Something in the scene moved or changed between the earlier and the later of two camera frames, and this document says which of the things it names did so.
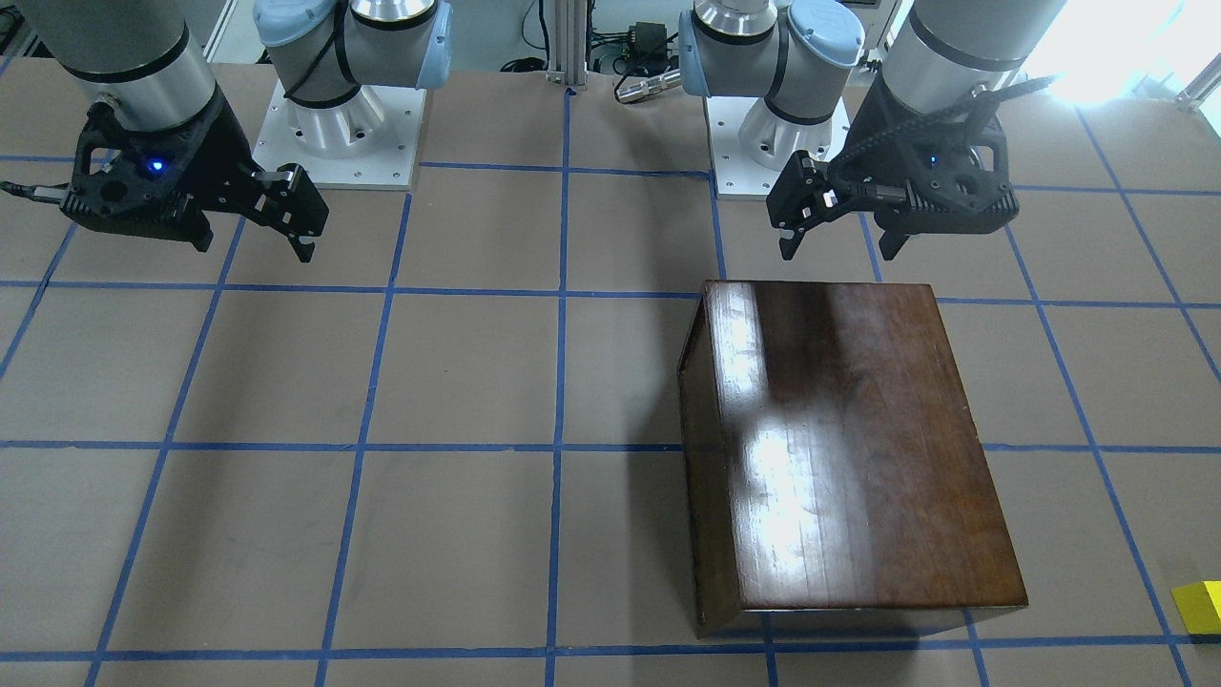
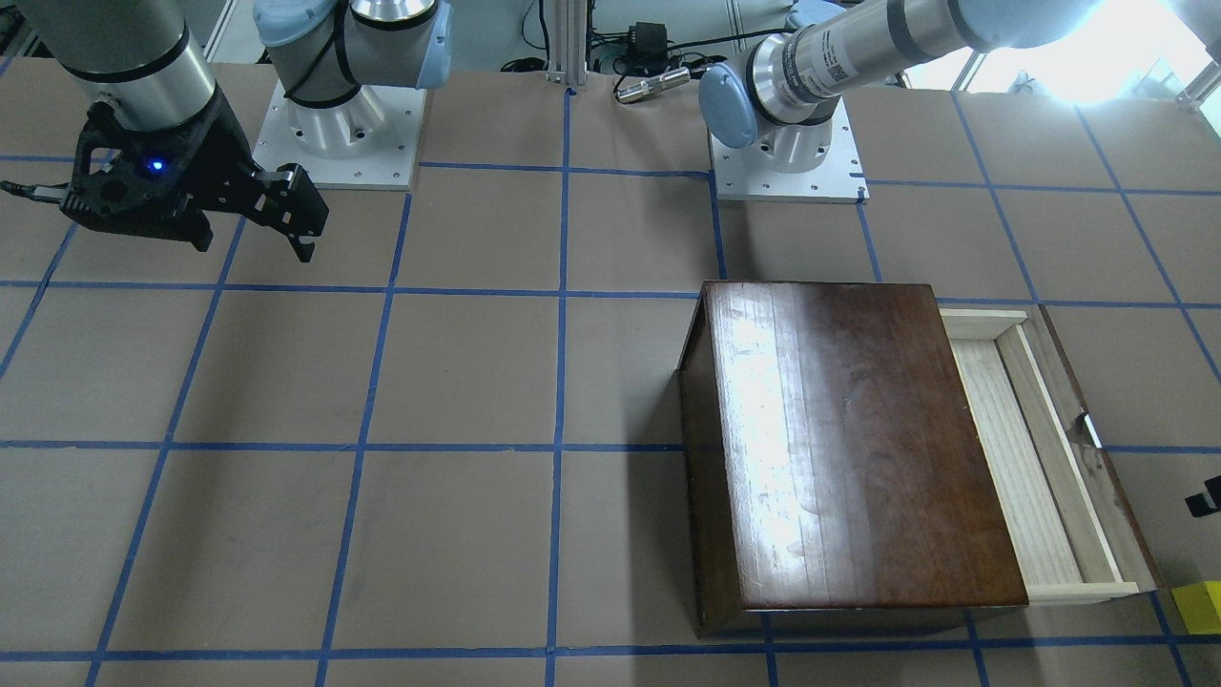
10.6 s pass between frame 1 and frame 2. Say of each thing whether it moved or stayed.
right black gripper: stayed
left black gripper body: moved
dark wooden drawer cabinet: stayed
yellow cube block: stayed
